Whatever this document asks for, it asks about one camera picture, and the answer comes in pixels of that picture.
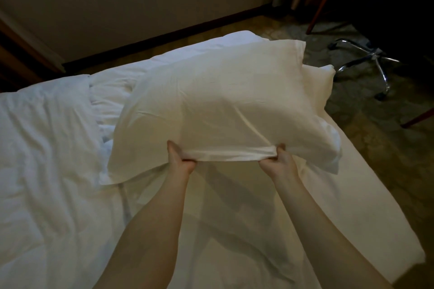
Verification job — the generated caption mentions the person's left hand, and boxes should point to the person's left hand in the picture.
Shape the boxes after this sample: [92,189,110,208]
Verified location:
[167,140,197,178]

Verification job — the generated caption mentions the person's right hand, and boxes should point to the person's right hand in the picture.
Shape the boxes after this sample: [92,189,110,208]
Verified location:
[259,143,300,182]

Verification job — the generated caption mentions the white pillow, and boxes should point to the white pillow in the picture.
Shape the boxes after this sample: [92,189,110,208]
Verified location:
[302,64,337,111]
[99,40,342,186]

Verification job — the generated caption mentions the person's left forearm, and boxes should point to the person's left forearm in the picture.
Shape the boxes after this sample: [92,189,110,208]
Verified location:
[92,171,191,289]

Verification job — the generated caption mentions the person's right forearm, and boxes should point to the person's right forearm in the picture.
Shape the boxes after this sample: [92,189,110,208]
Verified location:
[271,173,394,289]

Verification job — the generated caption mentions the office chair with chrome base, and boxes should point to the office chair with chrome base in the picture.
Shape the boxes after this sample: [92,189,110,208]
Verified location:
[328,0,434,101]

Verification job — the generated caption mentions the white duvet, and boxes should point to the white duvet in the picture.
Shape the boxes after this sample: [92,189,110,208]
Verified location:
[0,74,136,289]

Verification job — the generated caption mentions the wooden headboard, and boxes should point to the wooden headboard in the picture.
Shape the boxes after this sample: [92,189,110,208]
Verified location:
[0,11,66,93]

